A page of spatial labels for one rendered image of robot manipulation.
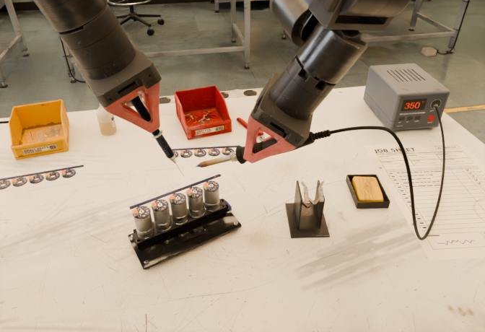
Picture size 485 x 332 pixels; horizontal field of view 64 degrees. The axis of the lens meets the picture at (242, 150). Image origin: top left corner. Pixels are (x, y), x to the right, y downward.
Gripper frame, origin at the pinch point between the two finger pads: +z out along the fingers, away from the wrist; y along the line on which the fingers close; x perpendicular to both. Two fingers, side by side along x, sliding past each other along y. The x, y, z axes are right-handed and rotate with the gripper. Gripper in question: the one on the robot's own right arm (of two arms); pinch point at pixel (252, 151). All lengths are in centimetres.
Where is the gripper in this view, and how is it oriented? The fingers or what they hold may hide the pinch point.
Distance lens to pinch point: 51.9
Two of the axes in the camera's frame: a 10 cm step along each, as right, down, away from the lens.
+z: -4.8, 6.4, 6.0
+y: -2.4, 5.6, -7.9
